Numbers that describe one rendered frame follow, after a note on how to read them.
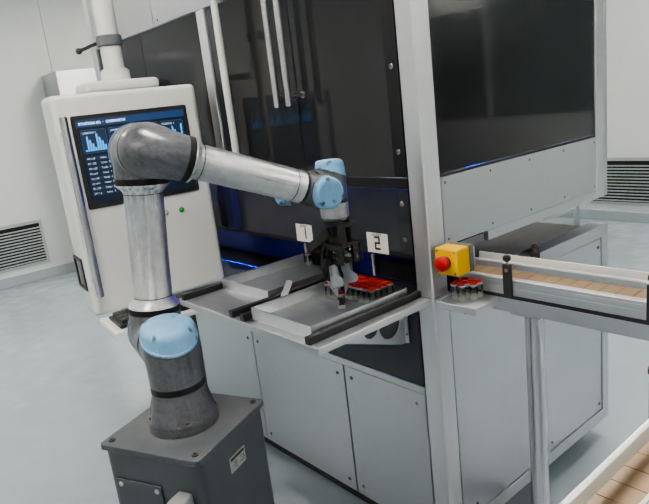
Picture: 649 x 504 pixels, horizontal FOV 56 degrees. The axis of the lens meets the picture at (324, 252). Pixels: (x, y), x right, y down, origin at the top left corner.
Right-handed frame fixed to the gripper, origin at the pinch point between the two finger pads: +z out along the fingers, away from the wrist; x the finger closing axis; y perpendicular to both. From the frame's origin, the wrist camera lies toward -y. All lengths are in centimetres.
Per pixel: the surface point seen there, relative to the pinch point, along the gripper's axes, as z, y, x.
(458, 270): -4.3, 26.5, 18.1
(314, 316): 5.2, -1.2, -8.5
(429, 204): -20.7, 17.4, 19.4
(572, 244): 8, 17, 92
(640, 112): -8, -124, 478
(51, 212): 27, -539, 77
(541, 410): 38, 39, 34
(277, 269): 5, -49, 14
